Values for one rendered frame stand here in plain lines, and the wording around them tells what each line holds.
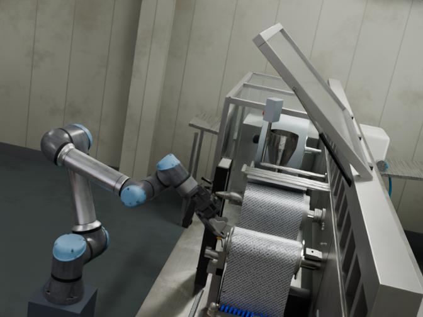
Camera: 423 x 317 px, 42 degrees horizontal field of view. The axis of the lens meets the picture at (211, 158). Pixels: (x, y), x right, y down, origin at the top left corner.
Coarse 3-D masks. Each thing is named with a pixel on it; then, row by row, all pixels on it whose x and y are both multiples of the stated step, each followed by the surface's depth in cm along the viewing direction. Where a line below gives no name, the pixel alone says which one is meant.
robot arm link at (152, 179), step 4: (156, 172) 201; (152, 176) 202; (156, 176) 200; (148, 180) 198; (152, 180) 200; (156, 180) 200; (152, 184) 197; (156, 184) 199; (160, 184) 200; (164, 184) 200; (156, 188) 199; (160, 188) 201; (164, 188) 202; (156, 192) 199; (160, 192) 203; (156, 196) 206
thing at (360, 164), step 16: (272, 32) 199; (272, 48) 164; (272, 64) 164; (288, 80) 164; (304, 96) 165; (336, 96) 268; (320, 112) 165; (352, 128) 224; (336, 144) 167; (336, 160) 166; (352, 160) 167; (368, 176) 168
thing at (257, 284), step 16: (240, 272) 198; (256, 272) 197; (272, 272) 196; (288, 272) 195; (224, 288) 201; (240, 288) 200; (256, 288) 199; (272, 288) 198; (288, 288) 197; (256, 304) 201; (272, 304) 200
